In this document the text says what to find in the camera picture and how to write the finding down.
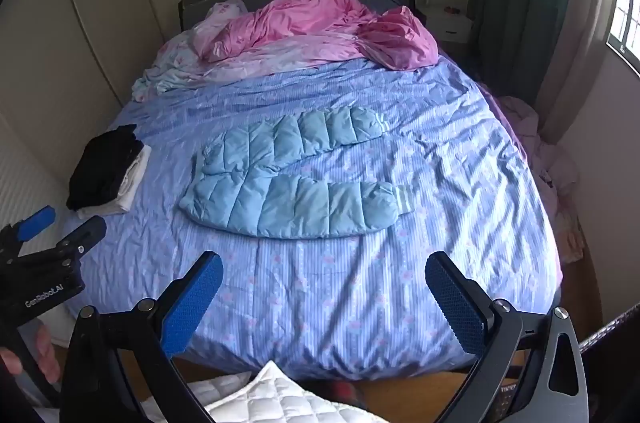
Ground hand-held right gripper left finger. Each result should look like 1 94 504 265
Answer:
60 250 224 423

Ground beige sheer curtain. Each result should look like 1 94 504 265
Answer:
537 0 622 144

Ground window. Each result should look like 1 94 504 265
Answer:
605 0 640 78

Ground pink cloth pile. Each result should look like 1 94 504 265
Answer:
492 95 586 264

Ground pink duvet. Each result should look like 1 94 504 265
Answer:
192 0 440 71

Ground pink floral pyjama cloth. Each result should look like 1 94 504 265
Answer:
131 0 361 104

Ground white folded garment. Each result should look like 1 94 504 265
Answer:
75 145 152 220

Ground lavender bed sheet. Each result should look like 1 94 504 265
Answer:
62 53 563 381

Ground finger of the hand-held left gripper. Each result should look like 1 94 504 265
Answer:
54 216 108 260
0 205 57 256

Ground black folded clothes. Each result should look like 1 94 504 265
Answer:
66 124 146 211

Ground white nightstand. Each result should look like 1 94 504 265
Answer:
417 5 475 51

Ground white wardrobe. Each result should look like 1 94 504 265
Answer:
0 0 168 224

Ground light blue padded jacket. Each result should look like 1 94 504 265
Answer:
179 107 414 239

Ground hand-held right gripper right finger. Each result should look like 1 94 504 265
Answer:
425 251 589 423

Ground white quilted cloth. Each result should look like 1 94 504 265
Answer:
140 360 361 423

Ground person's left hand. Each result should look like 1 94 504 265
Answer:
0 323 62 386

